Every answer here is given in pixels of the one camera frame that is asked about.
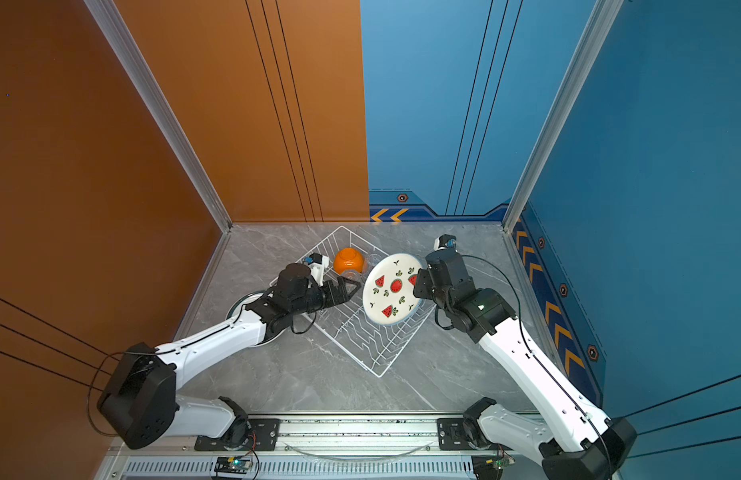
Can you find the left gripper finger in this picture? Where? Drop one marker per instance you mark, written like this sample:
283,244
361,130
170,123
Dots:
345,297
347,284

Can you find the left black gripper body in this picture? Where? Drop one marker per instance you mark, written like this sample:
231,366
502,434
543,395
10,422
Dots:
315,300

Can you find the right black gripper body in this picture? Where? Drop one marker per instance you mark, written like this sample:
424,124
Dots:
442,298

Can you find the white plate red pattern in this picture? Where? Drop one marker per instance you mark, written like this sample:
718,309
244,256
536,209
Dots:
388,297

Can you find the clear glass cup back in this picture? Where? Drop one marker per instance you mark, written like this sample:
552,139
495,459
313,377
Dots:
372,260

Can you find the white wire dish rack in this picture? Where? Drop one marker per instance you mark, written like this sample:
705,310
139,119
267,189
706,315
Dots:
374,347

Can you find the white plate flower outline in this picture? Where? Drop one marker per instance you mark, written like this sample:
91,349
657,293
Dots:
240,316

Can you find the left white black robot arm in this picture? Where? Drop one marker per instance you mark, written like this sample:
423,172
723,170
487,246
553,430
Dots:
141,401

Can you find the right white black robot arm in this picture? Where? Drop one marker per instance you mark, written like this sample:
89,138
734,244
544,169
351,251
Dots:
574,439

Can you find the orange bowl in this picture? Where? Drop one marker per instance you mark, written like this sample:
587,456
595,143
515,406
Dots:
349,259

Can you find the right circuit board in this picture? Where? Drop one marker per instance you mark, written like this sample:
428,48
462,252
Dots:
488,468

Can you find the left green circuit board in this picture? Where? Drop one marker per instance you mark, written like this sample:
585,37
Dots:
234,467

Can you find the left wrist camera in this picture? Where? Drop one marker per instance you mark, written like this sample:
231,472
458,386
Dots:
319,264

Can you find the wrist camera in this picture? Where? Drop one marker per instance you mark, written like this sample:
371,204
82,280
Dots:
319,264
445,242

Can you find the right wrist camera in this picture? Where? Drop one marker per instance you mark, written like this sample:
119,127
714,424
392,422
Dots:
445,242

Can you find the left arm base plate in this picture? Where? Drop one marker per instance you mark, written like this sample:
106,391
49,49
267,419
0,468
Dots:
260,435

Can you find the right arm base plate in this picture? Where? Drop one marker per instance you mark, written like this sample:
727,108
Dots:
457,433

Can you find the aluminium front rail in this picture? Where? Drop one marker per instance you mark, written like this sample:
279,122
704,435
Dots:
322,446

